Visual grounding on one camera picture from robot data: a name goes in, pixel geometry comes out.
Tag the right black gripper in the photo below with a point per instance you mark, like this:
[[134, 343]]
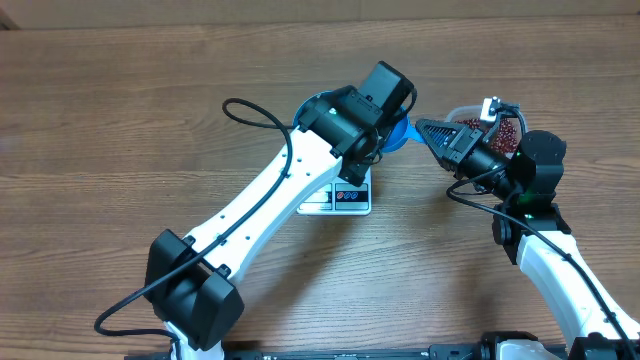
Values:
[[459, 148]]

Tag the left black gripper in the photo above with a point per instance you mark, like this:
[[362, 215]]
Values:
[[358, 175]]

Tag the blue plastic measuring scoop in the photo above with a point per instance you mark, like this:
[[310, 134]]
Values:
[[402, 132]]

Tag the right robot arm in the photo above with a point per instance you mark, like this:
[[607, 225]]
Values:
[[518, 189]]

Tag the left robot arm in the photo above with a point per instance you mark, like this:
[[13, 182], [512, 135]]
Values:
[[337, 135]]

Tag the white digital kitchen scale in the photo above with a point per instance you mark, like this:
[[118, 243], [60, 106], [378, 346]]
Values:
[[340, 198]]

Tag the teal blue bowl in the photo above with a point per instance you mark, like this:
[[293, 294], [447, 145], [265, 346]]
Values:
[[305, 106]]

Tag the clear plastic food container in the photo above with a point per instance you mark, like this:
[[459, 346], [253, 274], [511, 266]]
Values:
[[473, 111]]

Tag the red adzuki beans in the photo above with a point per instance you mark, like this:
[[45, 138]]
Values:
[[506, 138]]

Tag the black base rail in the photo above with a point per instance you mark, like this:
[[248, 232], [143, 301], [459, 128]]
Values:
[[439, 351]]

